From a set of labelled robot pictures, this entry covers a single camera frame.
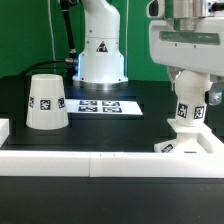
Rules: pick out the white marker sheet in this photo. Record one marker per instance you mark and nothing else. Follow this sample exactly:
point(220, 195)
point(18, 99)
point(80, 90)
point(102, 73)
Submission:
point(103, 107)

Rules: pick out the white left fence wall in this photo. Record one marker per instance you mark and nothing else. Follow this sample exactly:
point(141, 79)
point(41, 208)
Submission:
point(4, 130)

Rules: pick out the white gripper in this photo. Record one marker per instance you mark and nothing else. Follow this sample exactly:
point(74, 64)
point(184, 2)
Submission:
point(189, 35)

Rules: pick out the white lamp shade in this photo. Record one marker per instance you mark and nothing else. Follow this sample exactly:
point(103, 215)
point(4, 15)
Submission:
point(46, 104)

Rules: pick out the white front fence wall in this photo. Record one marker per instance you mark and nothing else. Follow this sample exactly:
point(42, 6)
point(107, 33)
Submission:
point(112, 164)

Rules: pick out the white lamp bulb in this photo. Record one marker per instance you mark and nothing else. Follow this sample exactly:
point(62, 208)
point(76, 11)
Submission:
point(190, 88)

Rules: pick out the white lamp base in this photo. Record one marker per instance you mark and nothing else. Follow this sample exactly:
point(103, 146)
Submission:
point(186, 141)

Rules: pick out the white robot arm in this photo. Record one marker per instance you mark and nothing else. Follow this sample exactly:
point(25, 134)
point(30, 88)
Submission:
point(100, 64)

